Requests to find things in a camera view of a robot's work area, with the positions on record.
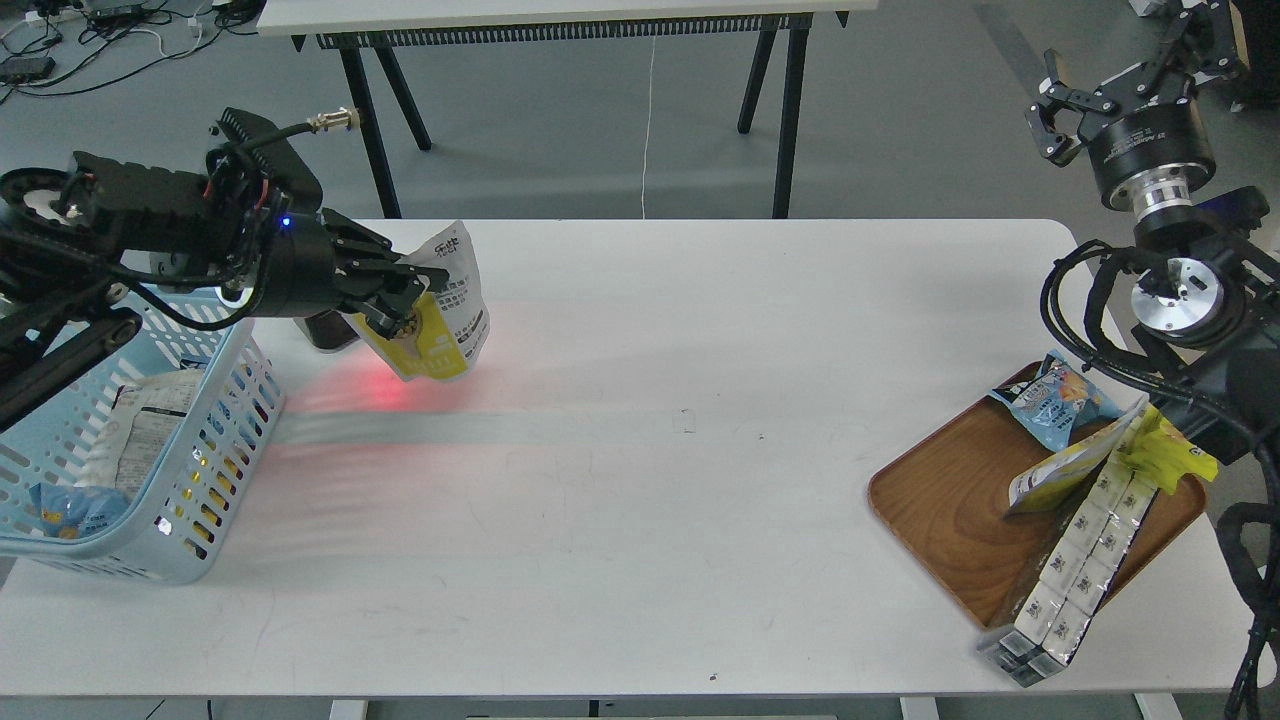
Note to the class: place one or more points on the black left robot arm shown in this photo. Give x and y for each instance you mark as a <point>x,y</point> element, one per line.
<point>75,243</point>

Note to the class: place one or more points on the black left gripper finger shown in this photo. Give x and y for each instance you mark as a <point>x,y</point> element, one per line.
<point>355,248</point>
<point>383,298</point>

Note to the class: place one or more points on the background table with black legs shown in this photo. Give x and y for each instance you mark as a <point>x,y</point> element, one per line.
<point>580,109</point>

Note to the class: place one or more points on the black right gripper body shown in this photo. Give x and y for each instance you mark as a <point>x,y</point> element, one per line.
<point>1141,129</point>

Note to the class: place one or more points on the blue snack bag in basket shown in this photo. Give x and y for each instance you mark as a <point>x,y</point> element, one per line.
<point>73,512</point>

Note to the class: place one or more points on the yellow white snack pouch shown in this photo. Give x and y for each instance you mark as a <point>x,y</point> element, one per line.
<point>448,322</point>

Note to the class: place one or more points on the white snack bag in basket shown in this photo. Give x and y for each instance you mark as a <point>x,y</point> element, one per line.
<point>141,422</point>

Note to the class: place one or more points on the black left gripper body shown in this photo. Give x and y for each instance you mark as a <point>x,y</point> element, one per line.
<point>278,261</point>

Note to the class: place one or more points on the long white snack box pack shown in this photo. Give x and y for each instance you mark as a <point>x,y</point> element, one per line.
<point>1043,620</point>

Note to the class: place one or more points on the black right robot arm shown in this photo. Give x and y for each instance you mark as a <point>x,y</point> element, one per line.
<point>1188,314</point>

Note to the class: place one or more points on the black barcode scanner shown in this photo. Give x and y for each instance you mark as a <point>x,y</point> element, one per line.
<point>327,332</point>

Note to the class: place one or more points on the wooden tray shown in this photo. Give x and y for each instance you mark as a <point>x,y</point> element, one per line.
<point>946,500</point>

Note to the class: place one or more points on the light blue plastic basket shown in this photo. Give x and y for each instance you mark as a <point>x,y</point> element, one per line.
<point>173,530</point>

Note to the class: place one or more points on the yellow cartoon snack pack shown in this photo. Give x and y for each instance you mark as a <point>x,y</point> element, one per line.
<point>1159,453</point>

